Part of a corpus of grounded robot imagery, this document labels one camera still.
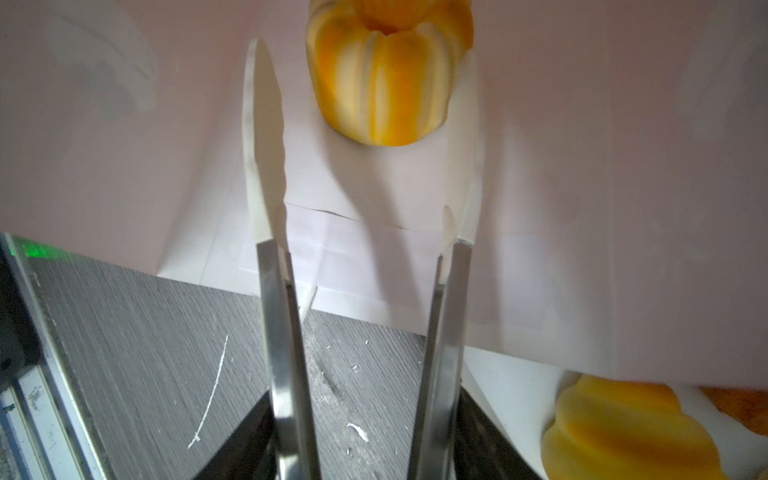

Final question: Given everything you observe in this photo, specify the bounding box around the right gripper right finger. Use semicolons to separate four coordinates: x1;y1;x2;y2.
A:
454;387;540;480

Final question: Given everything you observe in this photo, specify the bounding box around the yellow shell fake bread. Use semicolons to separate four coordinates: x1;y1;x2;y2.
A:
540;375;726;479

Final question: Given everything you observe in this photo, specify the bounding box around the red white paper bag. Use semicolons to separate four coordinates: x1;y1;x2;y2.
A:
1;1;767;388

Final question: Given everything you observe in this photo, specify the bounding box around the brown fake croissant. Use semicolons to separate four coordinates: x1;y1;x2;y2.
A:
700;386;768;436

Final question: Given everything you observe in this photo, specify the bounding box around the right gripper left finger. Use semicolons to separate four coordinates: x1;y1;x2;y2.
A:
194;390;277;480

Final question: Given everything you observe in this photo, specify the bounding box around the yellow ring fake bread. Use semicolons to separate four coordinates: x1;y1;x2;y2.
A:
306;1;474;147

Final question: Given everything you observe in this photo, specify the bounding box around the white plastic tray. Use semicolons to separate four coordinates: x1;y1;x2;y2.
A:
464;347;767;479

